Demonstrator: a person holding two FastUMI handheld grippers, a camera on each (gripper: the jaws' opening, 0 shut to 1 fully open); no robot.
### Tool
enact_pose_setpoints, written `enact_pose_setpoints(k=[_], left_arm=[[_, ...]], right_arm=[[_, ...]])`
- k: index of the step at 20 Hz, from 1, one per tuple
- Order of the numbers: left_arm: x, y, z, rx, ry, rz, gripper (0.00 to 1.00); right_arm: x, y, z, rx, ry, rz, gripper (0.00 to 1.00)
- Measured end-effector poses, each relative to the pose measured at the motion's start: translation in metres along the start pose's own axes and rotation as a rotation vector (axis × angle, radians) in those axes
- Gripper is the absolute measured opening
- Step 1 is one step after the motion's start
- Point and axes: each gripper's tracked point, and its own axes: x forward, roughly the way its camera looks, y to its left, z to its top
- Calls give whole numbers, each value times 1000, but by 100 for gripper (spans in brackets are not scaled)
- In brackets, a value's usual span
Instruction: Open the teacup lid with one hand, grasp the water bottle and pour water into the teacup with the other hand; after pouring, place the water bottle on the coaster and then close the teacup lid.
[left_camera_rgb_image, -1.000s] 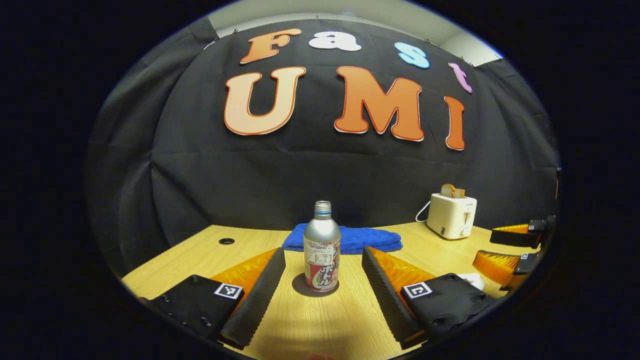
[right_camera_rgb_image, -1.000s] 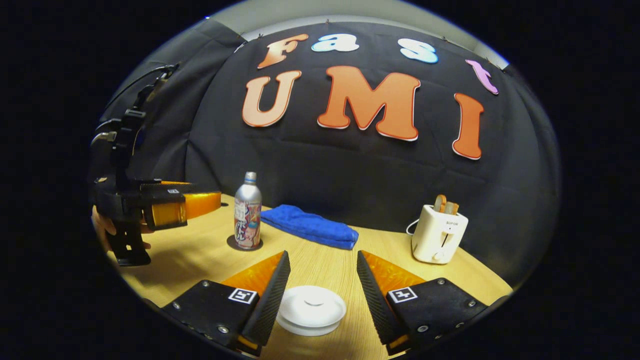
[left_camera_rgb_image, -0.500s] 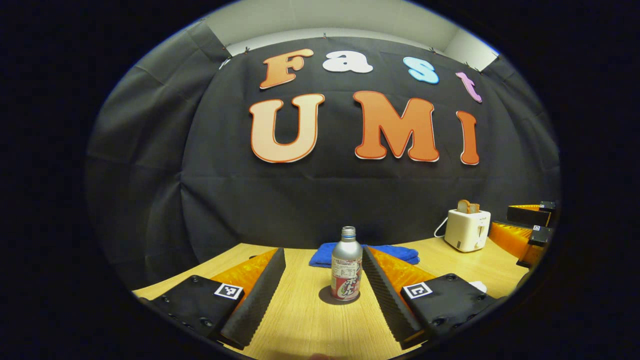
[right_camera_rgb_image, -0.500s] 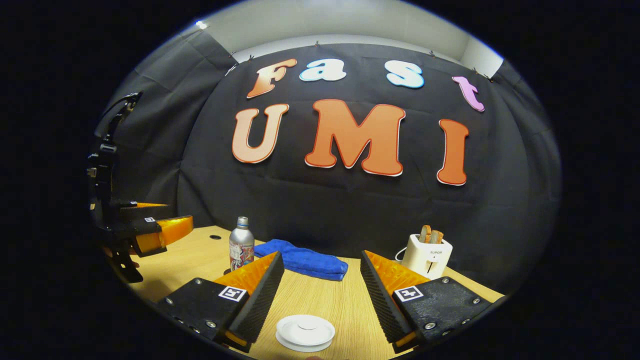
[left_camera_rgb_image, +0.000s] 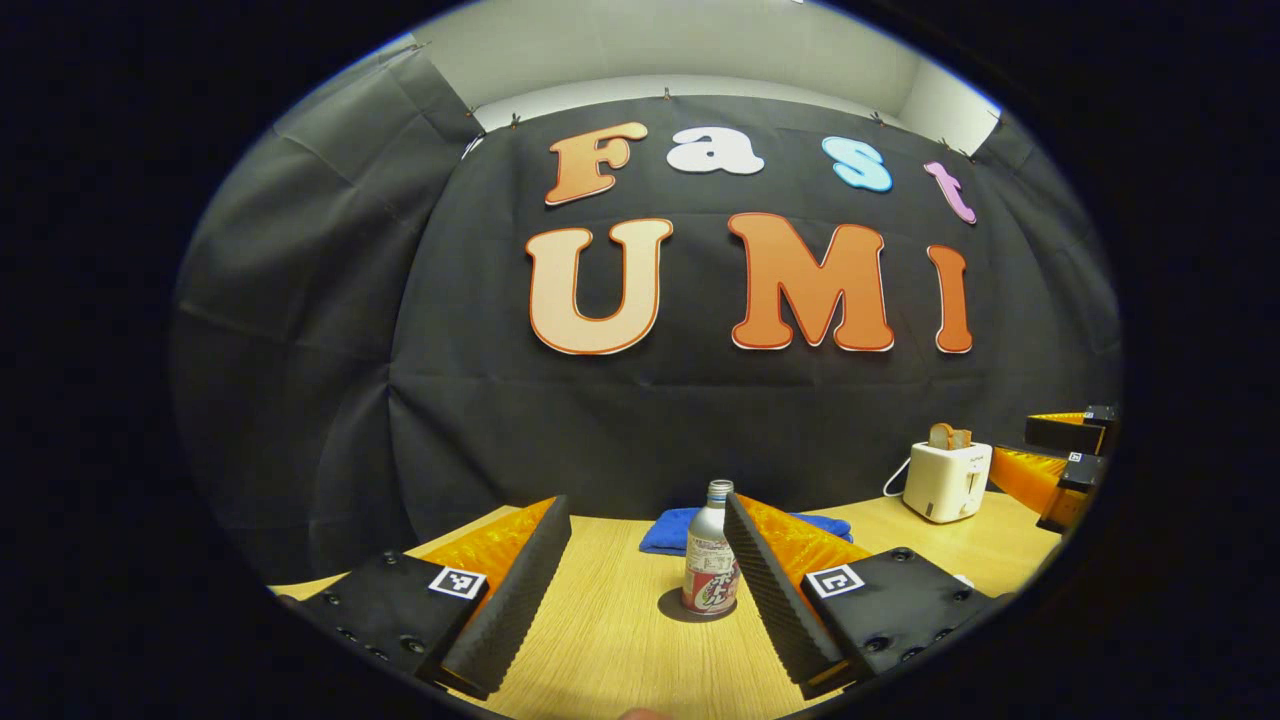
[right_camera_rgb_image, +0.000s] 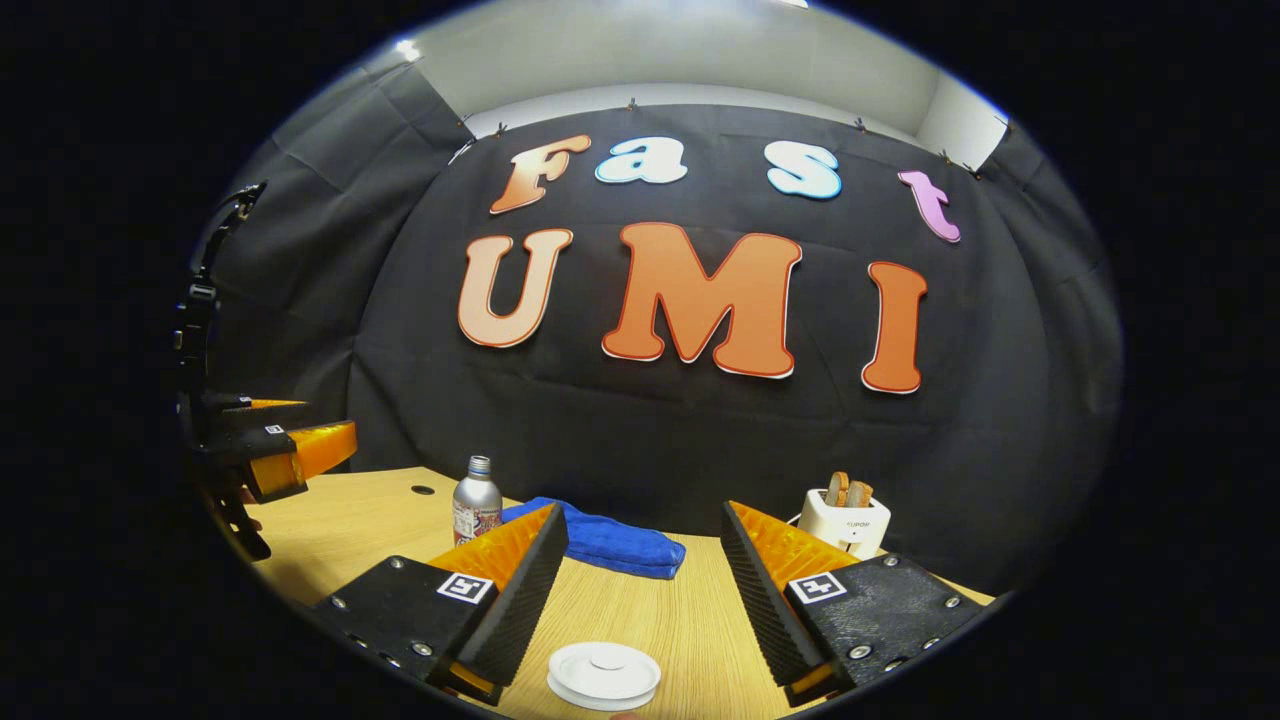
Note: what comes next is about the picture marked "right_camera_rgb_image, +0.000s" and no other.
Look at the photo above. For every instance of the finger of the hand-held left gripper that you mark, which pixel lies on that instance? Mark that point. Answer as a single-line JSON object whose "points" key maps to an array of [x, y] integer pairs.
{"points": [[262, 443], [230, 405]]}

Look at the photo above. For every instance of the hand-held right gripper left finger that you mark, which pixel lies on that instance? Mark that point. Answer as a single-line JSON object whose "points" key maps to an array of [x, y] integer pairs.
{"points": [[525, 595]]}

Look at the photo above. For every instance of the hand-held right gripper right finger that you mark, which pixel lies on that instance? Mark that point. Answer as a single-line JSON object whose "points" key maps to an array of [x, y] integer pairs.
{"points": [[760, 600]]}

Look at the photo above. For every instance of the silver water bottle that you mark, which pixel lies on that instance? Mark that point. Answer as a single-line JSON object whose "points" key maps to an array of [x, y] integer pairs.
{"points": [[477, 505]]}

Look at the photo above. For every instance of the blue folded towel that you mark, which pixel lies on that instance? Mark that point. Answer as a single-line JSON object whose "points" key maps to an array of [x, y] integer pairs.
{"points": [[620, 545]]}

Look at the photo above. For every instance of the white toaster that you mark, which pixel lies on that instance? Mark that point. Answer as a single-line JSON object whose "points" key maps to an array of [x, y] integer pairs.
{"points": [[848, 528]]}

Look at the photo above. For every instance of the brown toast slice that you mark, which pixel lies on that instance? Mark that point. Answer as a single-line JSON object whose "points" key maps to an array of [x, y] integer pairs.
{"points": [[860, 495], [838, 490]]}

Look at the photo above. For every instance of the black backdrop cloth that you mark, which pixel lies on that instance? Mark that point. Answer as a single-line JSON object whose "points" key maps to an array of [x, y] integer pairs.
{"points": [[650, 430]]}

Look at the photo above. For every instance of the ceiling light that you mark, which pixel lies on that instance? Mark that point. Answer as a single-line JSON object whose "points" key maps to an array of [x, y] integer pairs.
{"points": [[407, 49]]}

